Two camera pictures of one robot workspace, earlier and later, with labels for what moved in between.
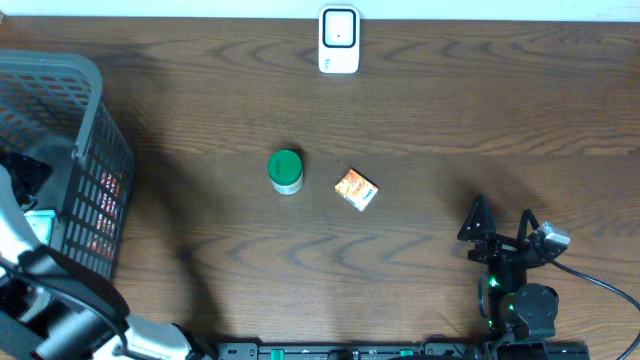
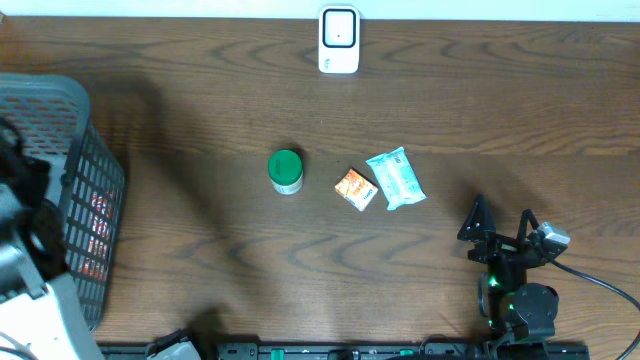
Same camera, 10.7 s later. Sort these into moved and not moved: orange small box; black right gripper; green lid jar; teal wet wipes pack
Moved: teal wet wipes pack
Not moved: green lid jar; black right gripper; orange small box
